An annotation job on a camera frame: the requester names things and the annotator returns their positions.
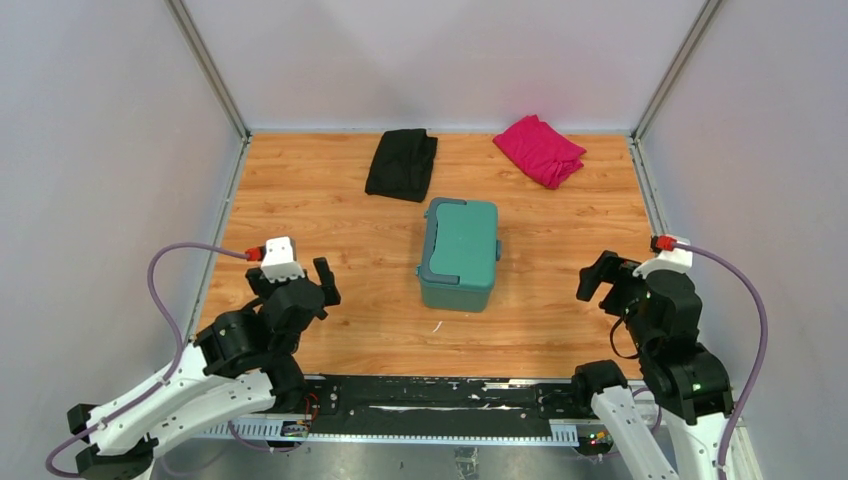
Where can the black metal base rail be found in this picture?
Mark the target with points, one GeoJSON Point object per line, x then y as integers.
{"type": "Point", "coordinates": [412, 410]}

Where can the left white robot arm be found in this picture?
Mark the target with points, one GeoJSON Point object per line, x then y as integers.
{"type": "Point", "coordinates": [115, 432]}

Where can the black folded cloth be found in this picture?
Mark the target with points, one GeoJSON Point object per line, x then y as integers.
{"type": "Point", "coordinates": [402, 165]}

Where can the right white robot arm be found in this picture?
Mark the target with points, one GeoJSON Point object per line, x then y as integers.
{"type": "Point", "coordinates": [696, 403]}

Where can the pink folded cloth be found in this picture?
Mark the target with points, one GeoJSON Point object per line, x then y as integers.
{"type": "Point", "coordinates": [540, 152]}

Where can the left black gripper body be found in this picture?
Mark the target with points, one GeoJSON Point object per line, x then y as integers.
{"type": "Point", "coordinates": [266, 287]}

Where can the teal medicine box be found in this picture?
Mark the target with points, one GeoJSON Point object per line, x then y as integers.
{"type": "Point", "coordinates": [457, 270]}

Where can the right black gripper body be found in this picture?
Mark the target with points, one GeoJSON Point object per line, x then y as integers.
{"type": "Point", "coordinates": [621, 297]}

